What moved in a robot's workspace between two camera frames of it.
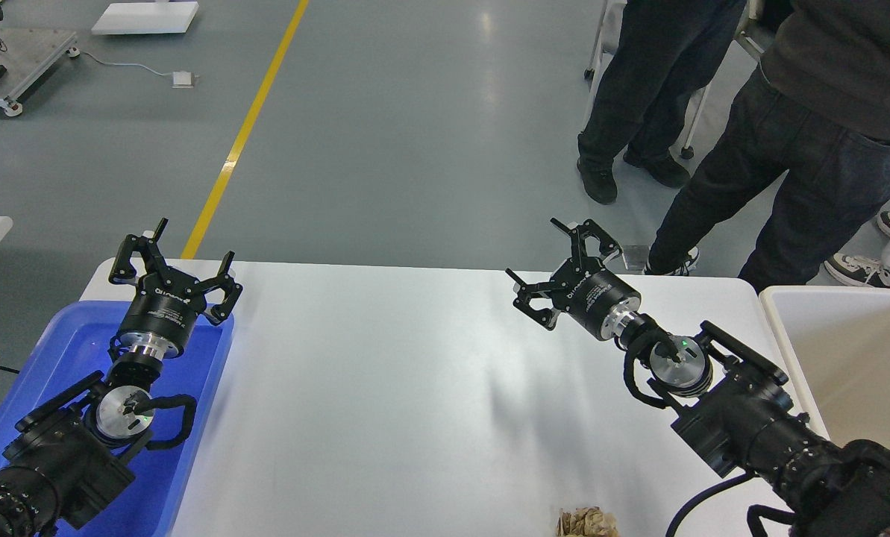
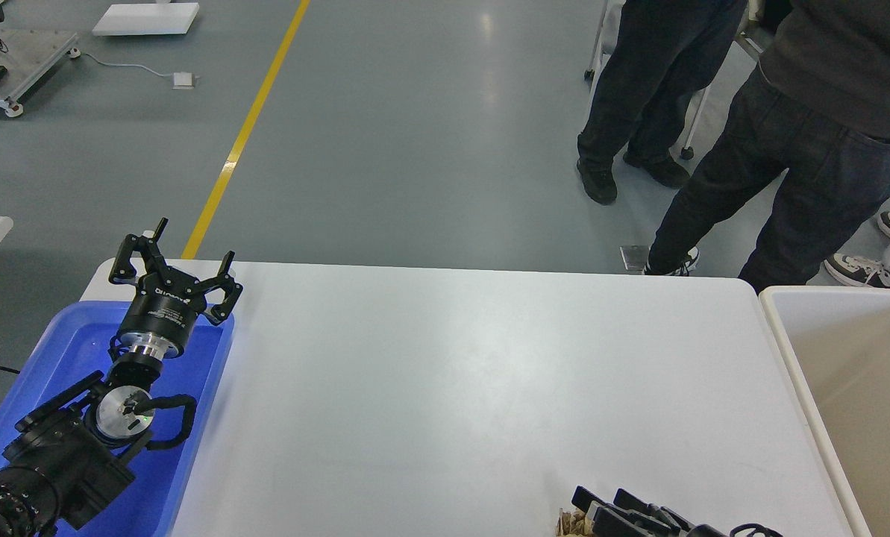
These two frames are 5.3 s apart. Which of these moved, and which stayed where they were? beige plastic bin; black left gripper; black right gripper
Moved: black right gripper
Stayed: beige plastic bin; black left gripper
